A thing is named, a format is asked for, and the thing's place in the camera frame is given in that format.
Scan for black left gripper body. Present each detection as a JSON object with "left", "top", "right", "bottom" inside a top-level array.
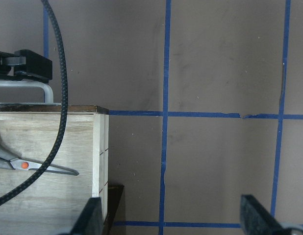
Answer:
[{"left": 0, "top": 49, "right": 52, "bottom": 80}]

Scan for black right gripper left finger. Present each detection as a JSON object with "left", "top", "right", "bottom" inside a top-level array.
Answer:
[{"left": 59, "top": 197, "right": 104, "bottom": 235}]

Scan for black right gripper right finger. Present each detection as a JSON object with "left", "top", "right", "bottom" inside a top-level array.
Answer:
[{"left": 240, "top": 195, "right": 303, "bottom": 235}]

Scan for white metal drawer handle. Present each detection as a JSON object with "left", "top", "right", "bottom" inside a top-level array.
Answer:
[{"left": 0, "top": 81, "right": 60, "bottom": 105}]

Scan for wooden drawer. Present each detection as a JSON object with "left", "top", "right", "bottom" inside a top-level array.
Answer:
[{"left": 0, "top": 106, "right": 109, "bottom": 235}]

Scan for grey orange handled scissors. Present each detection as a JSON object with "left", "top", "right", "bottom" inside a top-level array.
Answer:
[{"left": 0, "top": 143, "right": 79, "bottom": 176}]

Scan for dark brown drawer cabinet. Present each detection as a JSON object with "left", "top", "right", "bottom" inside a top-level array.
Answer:
[{"left": 102, "top": 185, "right": 124, "bottom": 235}]

